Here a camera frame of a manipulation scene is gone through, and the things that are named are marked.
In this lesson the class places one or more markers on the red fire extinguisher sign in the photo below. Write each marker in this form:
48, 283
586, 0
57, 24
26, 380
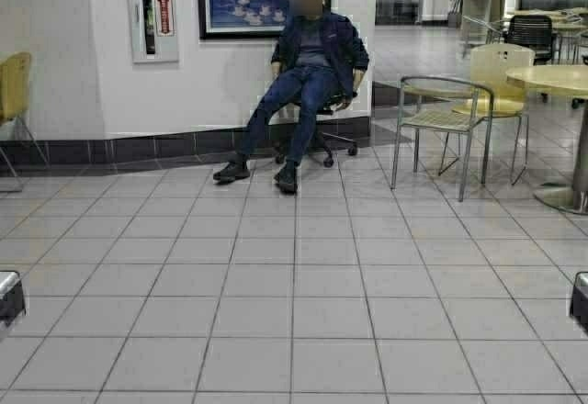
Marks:
165, 18

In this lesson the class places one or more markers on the yellow chair at left edge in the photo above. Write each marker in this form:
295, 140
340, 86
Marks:
15, 71

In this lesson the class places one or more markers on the yellow wooden chair by round table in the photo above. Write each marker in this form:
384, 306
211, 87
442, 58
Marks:
488, 65

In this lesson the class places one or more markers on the metal frame slatted chair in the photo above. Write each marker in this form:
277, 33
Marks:
411, 115

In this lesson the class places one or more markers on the black rolling office chair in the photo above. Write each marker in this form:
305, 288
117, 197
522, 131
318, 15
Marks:
321, 138

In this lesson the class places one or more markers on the black mesh chair background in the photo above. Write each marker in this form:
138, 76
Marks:
534, 32

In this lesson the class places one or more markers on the round yellow table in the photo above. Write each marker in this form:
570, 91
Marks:
569, 81

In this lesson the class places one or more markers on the white fire extinguisher cabinet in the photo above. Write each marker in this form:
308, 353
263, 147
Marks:
146, 45

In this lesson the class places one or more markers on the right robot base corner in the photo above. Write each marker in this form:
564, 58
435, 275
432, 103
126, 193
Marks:
578, 309

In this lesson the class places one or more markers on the seated person in blue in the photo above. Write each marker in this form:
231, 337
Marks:
318, 55

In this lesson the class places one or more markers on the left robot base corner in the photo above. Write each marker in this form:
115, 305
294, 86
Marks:
13, 301

